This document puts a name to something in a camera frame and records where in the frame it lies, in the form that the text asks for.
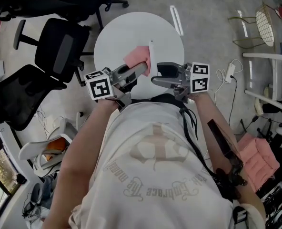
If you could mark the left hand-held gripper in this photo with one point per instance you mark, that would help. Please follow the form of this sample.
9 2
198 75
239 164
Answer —
99 86

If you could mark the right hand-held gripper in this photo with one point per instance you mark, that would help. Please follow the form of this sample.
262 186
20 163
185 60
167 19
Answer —
199 80

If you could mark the pink cloth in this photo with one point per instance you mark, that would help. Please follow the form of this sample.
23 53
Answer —
136 55

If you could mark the white remote control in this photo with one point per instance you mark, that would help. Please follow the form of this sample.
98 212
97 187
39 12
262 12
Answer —
152 56

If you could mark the person's right forearm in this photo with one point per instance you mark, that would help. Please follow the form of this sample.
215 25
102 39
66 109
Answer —
207 108

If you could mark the person's left forearm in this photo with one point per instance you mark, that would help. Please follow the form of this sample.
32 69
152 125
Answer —
83 137

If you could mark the black body harness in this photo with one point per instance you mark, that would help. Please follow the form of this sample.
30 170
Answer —
166 97

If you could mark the white power strip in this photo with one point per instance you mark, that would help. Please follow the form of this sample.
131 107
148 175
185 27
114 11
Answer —
229 71

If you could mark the black office chair with headrest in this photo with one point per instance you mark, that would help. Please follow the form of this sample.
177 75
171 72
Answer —
83 1

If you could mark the white side table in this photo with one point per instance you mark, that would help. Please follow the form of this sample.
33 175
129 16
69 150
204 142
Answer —
264 55

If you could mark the person in white shirt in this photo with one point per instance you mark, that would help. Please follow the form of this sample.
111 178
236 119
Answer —
143 175

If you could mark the black mesh office chair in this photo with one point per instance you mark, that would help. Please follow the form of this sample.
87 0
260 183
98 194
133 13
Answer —
19 96

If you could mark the pink cushion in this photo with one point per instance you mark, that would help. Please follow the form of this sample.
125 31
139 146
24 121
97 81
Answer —
257 161

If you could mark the white plastic chair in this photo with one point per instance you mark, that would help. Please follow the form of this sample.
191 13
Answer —
36 149

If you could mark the black framed window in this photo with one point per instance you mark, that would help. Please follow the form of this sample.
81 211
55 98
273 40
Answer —
0 166

